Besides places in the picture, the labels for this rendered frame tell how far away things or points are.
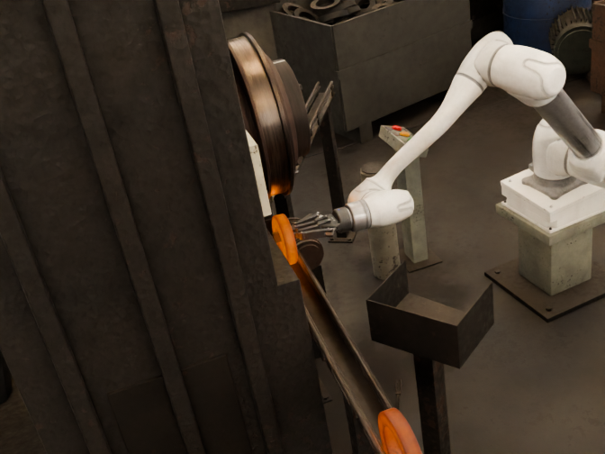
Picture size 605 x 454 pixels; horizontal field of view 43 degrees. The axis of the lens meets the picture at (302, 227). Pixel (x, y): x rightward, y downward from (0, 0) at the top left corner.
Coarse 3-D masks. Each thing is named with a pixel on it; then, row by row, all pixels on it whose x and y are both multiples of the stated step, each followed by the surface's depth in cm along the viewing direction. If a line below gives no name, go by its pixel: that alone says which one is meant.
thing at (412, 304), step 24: (384, 288) 210; (408, 288) 221; (384, 312) 201; (408, 312) 196; (432, 312) 214; (456, 312) 213; (480, 312) 199; (384, 336) 206; (408, 336) 201; (432, 336) 195; (456, 336) 190; (480, 336) 202; (432, 360) 211; (456, 360) 194; (432, 384) 216; (432, 408) 221; (432, 432) 226
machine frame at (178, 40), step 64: (0, 0) 141; (64, 0) 142; (128, 0) 148; (192, 0) 152; (0, 64) 146; (64, 64) 147; (128, 64) 154; (192, 64) 155; (0, 128) 151; (64, 128) 155; (128, 128) 159; (192, 128) 161; (0, 192) 154; (64, 192) 161; (128, 192) 165; (192, 192) 170; (256, 192) 175; (0, 256) 162; (64, 256) 167; (128, 256) 169; (192, 256) 177; (256, 256) 183; (0, 320) 169; (64, 320) 174; (128, 320) 179; (192, 320) 185; (256, 320) 191; (64, 384) 178; (128, 384) 187; (192, 384) 192; (256, 384) 196; (64, 448) 189; (128, 448) 194; (192, 448) 198; (256, 448) 209; (320, 448) 217
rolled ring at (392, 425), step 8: (392, 408) 166; (384, 416) 164; (392, 416) 162; (400, 416) 161; (384, 424) 166; (392, 424) 160; (400, 424) 160; (408, 424) 159; (384, 432) 170; (392, 432) 170; (400, 432) 158; (408, 432) 158; (384, 440) 171; (392, 440) 171; (400, 440) 158; (408, 440) 157; (416, 440) 157; (384, 448) 172; (392, 448) 171; (400, 448) 159; (408, 448) 157; (416, 448) 157
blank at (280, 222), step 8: (280, 216) 228; (272, 224) 235; (280, 224) 225; (288, 224) 225; (280, 232) 226; (288, 232) 224; (288, 240) 224; (280, 248) 233; (288, 248) 224; (296, 248) 225; (288, 256) 225; (296, 256) 226
